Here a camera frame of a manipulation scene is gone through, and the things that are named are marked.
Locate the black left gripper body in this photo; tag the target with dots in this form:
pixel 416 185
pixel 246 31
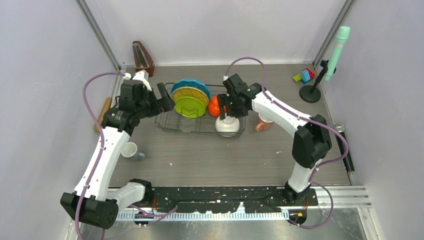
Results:
pixel 153 107

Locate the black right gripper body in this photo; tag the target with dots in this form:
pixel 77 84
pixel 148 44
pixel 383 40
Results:
pixel 233 109

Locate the orange bowl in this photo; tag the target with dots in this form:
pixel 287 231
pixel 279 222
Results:
pixel 213 107

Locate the white bowl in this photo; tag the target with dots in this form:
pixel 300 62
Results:
pixel 227 127

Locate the yellow woven pattern plate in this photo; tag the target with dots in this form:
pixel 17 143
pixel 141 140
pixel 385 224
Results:
pixel 192 92

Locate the black wire dish rack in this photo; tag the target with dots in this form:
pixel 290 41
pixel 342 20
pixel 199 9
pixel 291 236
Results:
pixel 173 122

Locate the lime green plate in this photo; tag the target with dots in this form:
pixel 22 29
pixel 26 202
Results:
pixel 189 107

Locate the blue polka dot plate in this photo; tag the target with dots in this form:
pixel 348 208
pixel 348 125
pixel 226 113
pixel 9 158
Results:
pixel 190 82

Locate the pink mug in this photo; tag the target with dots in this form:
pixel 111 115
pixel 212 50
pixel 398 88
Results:
pixel 264 122

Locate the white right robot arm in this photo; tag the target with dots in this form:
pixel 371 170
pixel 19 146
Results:
pixel 311 137

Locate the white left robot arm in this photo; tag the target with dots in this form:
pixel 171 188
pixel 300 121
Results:
pixel 90 202

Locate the brown metronome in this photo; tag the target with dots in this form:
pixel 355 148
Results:
pixel 142 59

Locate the wooden rolling pin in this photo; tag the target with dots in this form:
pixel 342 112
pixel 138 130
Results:
pixel 105 108

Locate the grey blue mug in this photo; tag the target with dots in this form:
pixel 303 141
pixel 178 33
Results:
pixel 131 152

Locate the black microphone stand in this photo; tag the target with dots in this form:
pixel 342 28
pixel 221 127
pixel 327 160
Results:
pixel 311 93

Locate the colourful toy blocks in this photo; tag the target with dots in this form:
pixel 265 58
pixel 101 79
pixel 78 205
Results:
pixel 305 76

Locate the black handheld microphone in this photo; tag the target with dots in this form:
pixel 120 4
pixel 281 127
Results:
pixel 347 160

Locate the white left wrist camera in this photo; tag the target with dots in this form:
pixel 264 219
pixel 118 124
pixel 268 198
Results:
pixel 141 76

